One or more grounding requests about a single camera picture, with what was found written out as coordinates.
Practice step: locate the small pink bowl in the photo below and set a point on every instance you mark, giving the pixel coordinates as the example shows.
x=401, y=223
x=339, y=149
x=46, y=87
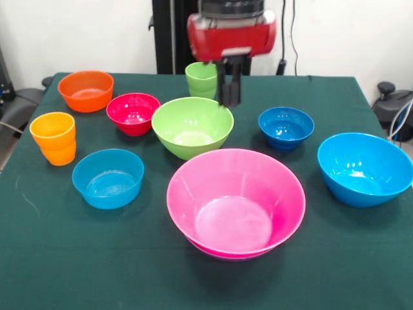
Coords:
x=132, y=113

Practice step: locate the large light blue bowl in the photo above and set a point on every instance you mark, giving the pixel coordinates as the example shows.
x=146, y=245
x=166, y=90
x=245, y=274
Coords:
x=364, y=155

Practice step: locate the purple bowl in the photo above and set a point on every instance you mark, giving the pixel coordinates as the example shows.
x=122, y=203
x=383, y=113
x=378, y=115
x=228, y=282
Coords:
x=235, y=258

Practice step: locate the green cup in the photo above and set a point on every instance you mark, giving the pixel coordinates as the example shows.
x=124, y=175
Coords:
x=200, y=80

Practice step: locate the lime green bowl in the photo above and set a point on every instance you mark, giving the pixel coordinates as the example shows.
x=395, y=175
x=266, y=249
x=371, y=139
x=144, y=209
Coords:
x=190, y=129

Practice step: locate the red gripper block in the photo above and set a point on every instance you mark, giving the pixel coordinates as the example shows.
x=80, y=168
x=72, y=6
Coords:
x=232, y=38

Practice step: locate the large pink bowl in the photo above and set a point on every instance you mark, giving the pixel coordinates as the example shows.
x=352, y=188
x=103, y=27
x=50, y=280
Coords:
x=235, y=193

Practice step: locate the orange bowl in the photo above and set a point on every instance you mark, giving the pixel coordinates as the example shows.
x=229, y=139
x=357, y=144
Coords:
x=85, y=93

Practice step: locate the dark blue bowl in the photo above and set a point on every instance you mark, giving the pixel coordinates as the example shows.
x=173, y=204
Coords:
x=285, y=126

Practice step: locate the orange cup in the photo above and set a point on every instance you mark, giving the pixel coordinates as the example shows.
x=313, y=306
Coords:
x=55, y=142

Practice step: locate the dark green tablecloth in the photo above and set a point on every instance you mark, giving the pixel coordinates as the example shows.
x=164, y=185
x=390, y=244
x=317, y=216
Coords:
x=96, y=258

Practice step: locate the small light blue bowl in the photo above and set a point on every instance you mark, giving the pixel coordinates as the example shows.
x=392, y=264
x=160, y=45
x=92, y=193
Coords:
x=108, y=190

